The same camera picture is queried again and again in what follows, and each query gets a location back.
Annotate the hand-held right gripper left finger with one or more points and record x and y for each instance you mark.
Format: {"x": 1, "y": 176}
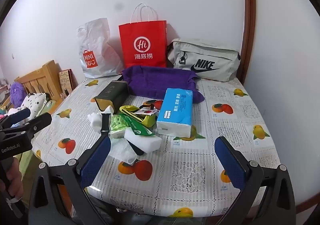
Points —
{"x": 96, "y": 161}

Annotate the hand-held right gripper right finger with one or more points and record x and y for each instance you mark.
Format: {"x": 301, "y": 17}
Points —
{"x": 230, "y": 162}

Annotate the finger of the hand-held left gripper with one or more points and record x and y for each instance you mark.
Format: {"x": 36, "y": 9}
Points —
{"x": 40, "y": 122}
{"x": 20, "y": 114}

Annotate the white cloth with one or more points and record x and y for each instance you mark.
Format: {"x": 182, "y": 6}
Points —
{"x": 95, "y": 120}

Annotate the green foil packet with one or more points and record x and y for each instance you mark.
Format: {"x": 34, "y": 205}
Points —
{"x": 137, "y": 129}

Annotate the white sponge block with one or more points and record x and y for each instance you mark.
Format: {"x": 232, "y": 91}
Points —
{"x": 147, "y": 142}

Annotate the yellow-green cloth pouch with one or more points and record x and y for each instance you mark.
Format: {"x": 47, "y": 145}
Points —
{"x": 147, "y": 120}

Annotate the small red printed sachet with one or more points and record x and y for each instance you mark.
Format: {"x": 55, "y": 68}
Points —
{"x": 146, "y": 110}

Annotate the purple cloth tray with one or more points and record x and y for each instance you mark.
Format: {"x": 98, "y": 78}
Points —
{"x": 155, "y": 80}

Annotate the person's left hand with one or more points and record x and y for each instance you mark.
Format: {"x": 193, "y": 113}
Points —
{"x": 15, "y": 177}

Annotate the light green cushion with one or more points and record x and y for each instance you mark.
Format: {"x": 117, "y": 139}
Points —
{"x": 48, "y": 107}

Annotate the white dotted pillow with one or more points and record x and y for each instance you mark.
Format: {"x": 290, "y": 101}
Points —
{"x": 33, "y": 101}

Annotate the purple plush toy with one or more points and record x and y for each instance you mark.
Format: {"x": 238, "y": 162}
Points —
{"x": 18, "y": 94}

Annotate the light green bedsheet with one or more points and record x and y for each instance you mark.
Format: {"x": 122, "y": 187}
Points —
{"x": 27, "y": 165}

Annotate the wooden headboard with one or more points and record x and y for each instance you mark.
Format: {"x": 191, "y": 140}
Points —
{"x": 40, "y": 77}

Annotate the fruit print tablecloth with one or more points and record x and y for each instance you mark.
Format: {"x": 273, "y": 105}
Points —
{"x": 187, "y": 170}

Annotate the brown patterned book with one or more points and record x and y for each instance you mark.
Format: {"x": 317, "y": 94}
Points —
{"x": 65, "y": 79}

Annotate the dark green rectangular box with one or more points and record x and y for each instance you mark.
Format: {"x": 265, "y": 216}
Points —
{"x": 112, "y": 94}

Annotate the blue tissue pack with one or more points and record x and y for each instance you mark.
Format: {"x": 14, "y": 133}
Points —
{"x": 175, "y": 110}

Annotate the white plastic shopping bag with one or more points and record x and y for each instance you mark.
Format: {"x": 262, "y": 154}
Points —
{"x": 97, "y": 40}

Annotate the grey waist bag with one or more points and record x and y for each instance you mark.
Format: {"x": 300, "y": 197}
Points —
{"x": 205, "y": 57}

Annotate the red paper bag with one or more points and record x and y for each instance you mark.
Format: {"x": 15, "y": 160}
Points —
{"x": 143, "y": 45}

